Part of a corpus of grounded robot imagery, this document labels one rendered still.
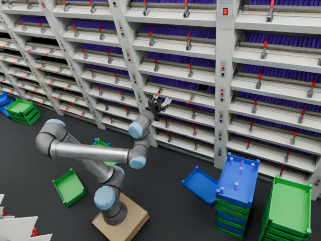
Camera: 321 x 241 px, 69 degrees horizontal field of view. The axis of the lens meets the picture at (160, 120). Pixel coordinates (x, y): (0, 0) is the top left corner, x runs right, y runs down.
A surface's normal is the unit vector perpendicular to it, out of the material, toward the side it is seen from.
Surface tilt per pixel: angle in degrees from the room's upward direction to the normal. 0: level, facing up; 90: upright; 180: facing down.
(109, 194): 5
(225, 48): 90
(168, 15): 21
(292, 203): 0
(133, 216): 3
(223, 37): 90
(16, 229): 90
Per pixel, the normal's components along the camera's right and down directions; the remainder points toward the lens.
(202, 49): -0.31, -0.43
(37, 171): -0.14, -0.72
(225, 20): -0.48, 0.66
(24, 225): 0.87, 0.24
